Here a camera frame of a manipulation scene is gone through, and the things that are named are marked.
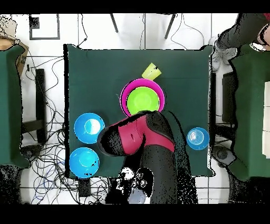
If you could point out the green covered side table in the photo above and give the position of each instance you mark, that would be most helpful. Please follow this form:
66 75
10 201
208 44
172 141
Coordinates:
10 105
251 105

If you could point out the black box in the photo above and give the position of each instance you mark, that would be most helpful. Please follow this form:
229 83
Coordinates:
228 97

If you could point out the person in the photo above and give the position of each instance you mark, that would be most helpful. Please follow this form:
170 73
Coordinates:
238 33

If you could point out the black stand with knob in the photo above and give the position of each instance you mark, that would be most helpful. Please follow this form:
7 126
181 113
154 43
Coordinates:
31 152

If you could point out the brown cardboard box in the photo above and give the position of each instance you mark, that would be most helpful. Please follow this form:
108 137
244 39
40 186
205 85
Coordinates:
6 43

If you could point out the green bowl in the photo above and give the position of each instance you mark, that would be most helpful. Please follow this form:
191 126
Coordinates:
143 99

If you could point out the large pink bowl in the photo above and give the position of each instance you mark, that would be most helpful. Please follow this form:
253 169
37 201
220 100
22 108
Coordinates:
145 82

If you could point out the black tripod leg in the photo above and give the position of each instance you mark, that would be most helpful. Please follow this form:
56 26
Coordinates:
170 26
114 23

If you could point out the white box stack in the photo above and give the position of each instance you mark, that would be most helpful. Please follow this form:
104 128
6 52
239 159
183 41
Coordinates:
266 118

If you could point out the dark green tablecloth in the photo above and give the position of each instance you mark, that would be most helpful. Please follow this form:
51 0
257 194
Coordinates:
95 84

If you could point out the long black bar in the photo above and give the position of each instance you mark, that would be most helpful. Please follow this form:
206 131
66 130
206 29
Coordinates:
41 95

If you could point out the yellow plastic cup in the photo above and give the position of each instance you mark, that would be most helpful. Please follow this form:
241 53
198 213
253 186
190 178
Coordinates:
151 71

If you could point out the large blue bowl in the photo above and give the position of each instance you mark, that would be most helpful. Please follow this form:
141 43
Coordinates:
88 128
84 162

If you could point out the small blue bowl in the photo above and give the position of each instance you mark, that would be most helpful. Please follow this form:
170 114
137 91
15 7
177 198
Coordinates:
197 138

